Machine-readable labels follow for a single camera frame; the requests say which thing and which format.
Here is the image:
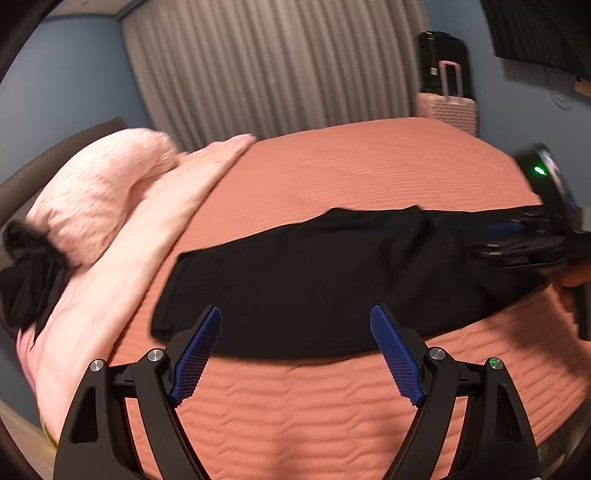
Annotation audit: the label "grey pleated curtain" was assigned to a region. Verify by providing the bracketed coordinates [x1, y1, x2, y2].
[121, 0, 432, 153]

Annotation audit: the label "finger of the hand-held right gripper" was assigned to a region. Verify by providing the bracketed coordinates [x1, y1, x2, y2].
[480, 210, 552, 237]
[470, 235, 566, 272]

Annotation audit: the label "black cloth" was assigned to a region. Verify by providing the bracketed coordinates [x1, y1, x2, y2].
[0, 220, 70, 344]

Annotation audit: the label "black wall television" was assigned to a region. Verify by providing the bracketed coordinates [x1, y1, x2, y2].
[480, 0, 591, 84]

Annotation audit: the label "light pink blanket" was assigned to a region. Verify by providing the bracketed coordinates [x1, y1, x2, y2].
[16, 134, 256, 430]

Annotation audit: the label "pink suitcase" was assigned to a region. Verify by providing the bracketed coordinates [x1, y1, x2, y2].
[418, 60, 478, 137]

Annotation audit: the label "black suitcase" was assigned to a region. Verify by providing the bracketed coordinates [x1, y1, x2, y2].
[418, 31, 471, 100]

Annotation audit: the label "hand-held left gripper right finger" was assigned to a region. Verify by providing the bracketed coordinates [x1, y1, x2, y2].
[369, 304, 541, 480]

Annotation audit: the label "black pants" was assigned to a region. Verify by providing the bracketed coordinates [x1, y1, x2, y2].
[151, 207, 555, 361]

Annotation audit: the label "salmon quilted bedspread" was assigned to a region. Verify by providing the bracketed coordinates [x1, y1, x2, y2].
[106, 117, 591, 480]

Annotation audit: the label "fluffy pink pillow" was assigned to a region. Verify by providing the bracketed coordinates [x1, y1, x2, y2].
[25, 128, 181, 266]

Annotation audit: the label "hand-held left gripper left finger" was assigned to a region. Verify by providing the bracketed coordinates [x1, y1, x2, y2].
[52, 305, 223, 480]

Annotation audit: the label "person's right hand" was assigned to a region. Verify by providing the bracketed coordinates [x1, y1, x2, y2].
[550, 271, 577, 309]

